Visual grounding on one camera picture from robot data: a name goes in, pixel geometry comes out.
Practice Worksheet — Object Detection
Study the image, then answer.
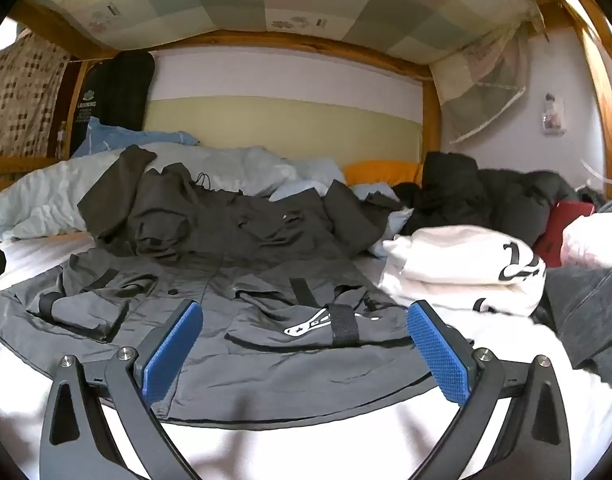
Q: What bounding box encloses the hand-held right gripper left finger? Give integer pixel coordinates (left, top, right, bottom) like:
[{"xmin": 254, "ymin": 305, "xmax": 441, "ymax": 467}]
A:
[{"xmin": 38, "ymin": 299, "xmax": 205, "ymax": 480}]

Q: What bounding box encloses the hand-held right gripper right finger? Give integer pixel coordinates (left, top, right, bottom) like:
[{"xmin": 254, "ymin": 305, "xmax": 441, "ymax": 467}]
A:
[{"xmin": 407, "ymin": 299, "xmax": 573, "ymax": 480}]

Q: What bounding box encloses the grey jacket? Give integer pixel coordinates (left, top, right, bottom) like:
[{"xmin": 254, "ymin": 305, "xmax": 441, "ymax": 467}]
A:
[{"xmin": 0, "ymin": 145, "xmax": 439, "ymax": 431}]

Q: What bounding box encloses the light blue duvet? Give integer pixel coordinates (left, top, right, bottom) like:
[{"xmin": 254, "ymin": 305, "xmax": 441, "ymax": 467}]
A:
[{"xmin": 0, "ymin": 140, "xmax": 421, "ymax": 246}]

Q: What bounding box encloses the white sweatshirt with black print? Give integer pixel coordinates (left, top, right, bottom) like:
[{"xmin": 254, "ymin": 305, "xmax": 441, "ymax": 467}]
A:
[{"xmin": 378, "ymin": 225, "xmax": 547, "ymax": 318}]

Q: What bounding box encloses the white bed sheet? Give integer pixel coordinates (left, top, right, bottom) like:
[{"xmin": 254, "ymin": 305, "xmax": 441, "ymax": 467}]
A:
[{"xmin": 0, "ymin": 230, "xmax": 612, "ymax": 480}]

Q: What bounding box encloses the dark grey garment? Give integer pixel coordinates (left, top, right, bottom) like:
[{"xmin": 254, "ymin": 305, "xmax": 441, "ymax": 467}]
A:
[{"xmin": 533, "ymin": 265, "xmax": 612, "ymax": 391}]

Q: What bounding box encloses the black puffer jacket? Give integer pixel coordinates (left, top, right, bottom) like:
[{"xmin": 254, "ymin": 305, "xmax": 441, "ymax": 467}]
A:
[{"xmin": 393, "ymin": 151, "xmax": 579, "ymax": 251}]

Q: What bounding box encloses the patterned curtain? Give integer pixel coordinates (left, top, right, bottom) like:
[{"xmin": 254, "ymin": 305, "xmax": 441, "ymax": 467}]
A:
[{"xmin": 0, "ymin": 30, "xmax": 74, "ymax": 158}]

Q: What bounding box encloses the red garment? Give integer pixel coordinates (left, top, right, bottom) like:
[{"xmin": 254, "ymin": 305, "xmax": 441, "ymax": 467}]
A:
[{"xmin": 533, "ymin": 200, "xmax": 594, "ymax": 268}]

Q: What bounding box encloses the orange pillow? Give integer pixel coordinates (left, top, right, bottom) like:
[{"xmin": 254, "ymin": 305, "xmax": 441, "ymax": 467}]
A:
[{"xmin": 343, "ymin": 160, "xmax": 424, "ymax": 188}]

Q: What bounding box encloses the pale pink garment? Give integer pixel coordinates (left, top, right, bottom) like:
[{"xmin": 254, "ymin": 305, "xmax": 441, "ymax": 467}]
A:
[{"xmin": 561, "ymin": 212, "xmax": 612, "ymax": 271}]

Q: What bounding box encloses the black printed hanging shirt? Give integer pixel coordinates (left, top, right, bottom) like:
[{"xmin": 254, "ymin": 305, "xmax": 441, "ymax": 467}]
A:
[{"xmin": 68, "ymin": 51, "xmax": 157, "ymax": 158}]

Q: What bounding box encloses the hanging mesh cloth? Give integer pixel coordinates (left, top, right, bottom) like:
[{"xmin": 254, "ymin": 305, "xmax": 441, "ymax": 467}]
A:
[{"xmin": 428, "ymin": 25, "xmax": 532, "ymax": 146}]

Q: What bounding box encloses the small wall hook holder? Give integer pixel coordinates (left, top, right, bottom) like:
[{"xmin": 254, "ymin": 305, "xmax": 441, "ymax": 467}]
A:
[{"xmin": 541, "ymin": 92, "xmax": 567, "ymax": 136}]

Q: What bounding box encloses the wooden bunk bed frame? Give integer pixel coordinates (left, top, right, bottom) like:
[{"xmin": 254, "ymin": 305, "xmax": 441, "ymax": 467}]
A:
[{"xmin": 0, "ymin": 0, "xmax": 612, "ymax": 201}]

